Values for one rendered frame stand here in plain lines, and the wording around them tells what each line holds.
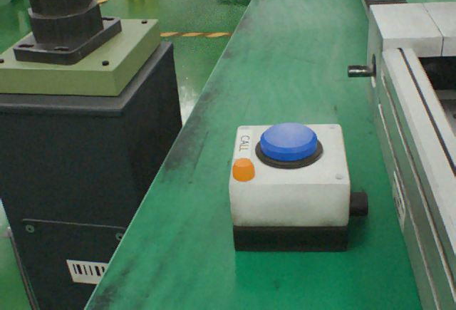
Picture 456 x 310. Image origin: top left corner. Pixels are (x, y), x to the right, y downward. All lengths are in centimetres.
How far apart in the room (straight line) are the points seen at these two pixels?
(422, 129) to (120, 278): 23
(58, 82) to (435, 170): 45
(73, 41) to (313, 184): 40
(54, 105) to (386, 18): 37
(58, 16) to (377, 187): 41
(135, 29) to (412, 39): 38
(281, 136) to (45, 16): 38
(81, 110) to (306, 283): 35
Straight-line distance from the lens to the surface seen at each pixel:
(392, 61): 48
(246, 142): 42
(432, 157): 36
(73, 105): 65
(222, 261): 41
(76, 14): 68
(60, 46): 69
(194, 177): 49
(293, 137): 39
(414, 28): 53
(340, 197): 38
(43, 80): 68
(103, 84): 65
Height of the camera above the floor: 106
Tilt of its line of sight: 31 degrees down
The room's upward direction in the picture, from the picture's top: 5 degrees counter-clockwise
